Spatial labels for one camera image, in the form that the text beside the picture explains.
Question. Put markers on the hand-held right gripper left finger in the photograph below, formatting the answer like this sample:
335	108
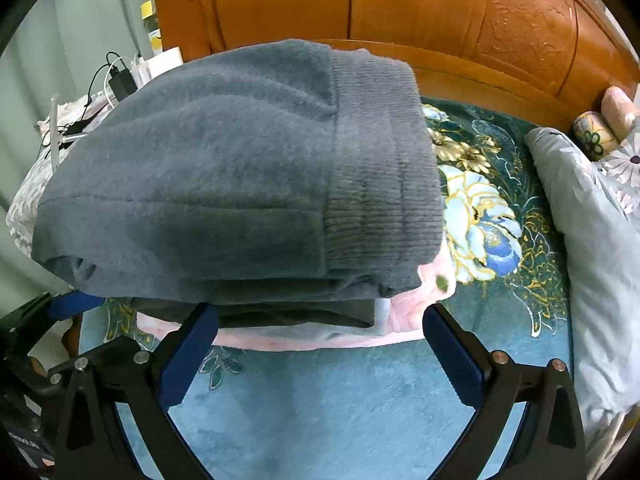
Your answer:
187	355

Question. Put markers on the white box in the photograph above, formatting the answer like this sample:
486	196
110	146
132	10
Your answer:
162	62

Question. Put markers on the floral pillow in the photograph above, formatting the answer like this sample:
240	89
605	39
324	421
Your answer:
592	135

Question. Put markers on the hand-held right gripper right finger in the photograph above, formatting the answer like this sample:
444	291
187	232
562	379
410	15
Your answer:
452	360

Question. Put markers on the grey sweatshirt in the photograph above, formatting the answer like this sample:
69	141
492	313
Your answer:
200	160

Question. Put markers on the pink cloth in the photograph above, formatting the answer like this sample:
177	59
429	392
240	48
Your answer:
415	310

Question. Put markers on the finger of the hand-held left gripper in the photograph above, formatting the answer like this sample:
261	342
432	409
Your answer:
75	305

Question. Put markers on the green floral blanket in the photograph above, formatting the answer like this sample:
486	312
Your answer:
325	410

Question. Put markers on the grey lace cloth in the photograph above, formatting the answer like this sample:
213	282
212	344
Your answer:
25	205

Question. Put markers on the wooden headboard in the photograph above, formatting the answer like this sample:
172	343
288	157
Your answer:
400	5

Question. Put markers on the light blue floral duvet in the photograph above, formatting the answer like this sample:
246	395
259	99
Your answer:
600	270

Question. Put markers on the yellow bottle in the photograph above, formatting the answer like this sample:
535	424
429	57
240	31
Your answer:
150	25

